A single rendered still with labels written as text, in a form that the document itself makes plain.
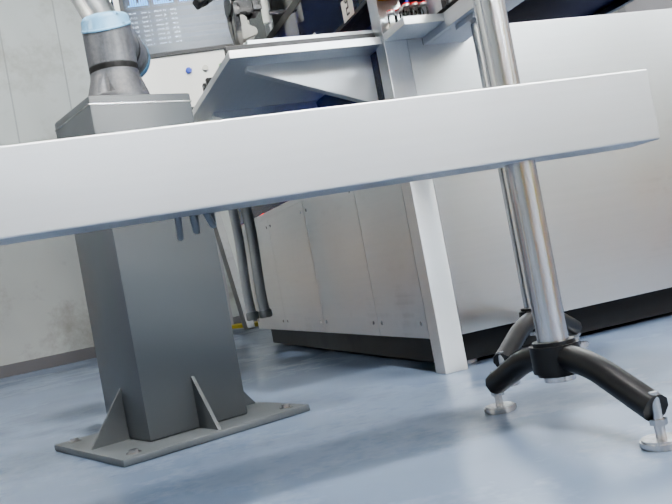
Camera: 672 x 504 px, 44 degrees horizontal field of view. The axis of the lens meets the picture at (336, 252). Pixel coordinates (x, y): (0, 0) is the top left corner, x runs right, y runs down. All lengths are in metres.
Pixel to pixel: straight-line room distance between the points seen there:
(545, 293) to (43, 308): 4.90
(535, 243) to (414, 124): 0.27
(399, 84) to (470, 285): 0.55
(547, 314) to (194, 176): 0.59
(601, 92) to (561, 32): 1.01
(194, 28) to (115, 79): 1.13
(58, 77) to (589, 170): 4.60
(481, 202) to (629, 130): 0.81
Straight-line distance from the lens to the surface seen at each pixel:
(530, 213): 1.35
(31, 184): 1.14
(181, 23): 3.14
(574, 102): 1.40
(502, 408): 1.57
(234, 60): 2.09
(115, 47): 2.07
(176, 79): 3.09
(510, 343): 1.86
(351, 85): 2.23
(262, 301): 3.10
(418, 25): 2.10
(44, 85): 6.27
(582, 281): 2.34
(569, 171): 2.35
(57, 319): 5.98
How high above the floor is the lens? 0.32
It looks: 1 degrees up
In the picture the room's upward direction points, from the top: 11 degrees counter-clockwise
